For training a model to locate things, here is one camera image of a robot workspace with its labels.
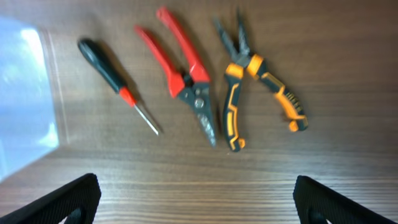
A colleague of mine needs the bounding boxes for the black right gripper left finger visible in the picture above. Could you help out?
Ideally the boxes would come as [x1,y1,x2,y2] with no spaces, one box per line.
[1,173,101,224]

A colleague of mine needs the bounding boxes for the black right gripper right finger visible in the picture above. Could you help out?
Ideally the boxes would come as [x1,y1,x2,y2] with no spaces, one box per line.
[293,175,396,224]

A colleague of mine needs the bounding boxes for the black red screwdriver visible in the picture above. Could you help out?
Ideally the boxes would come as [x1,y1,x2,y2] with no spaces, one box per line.
[77,38,160,136]

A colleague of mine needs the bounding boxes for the orange black long-nose pliers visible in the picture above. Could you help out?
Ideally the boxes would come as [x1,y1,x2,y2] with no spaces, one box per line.
[212,9,309,153]

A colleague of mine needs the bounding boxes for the red handled wire stripper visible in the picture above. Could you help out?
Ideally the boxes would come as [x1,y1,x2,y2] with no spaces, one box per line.
[134,7,216,147]

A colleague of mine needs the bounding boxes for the clear plastic container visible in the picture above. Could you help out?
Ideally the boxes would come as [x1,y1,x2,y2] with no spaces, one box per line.
[1,16,60,180]

